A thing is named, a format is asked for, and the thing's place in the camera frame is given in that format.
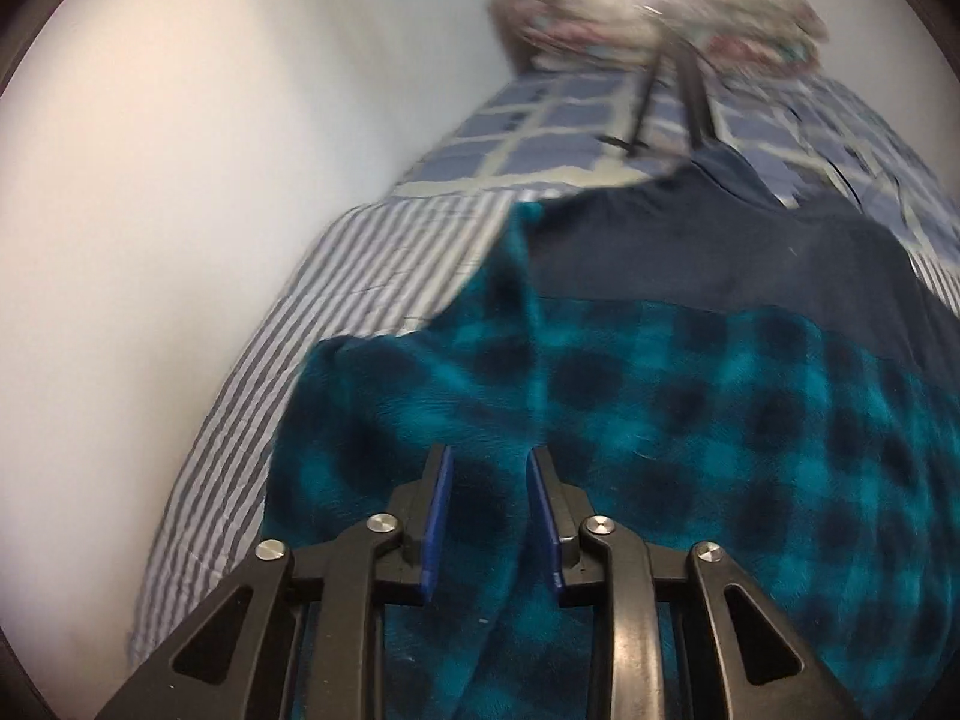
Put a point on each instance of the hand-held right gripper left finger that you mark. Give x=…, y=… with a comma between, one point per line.
x=435, y=521

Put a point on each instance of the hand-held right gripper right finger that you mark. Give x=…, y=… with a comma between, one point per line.
x=541, y=521

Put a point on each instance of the teal plaid fleece garment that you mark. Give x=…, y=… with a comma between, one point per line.
x=675, y=405

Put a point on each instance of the grey striped blanket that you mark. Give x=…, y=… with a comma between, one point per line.
x=360, y=277

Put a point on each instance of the blue checked bed sheet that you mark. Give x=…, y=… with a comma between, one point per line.
x=562, y=112

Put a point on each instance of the black tripod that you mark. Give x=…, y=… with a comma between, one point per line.
x=694, y=97

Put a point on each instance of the folded floral quilt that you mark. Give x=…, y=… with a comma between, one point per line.
x=750, y=30

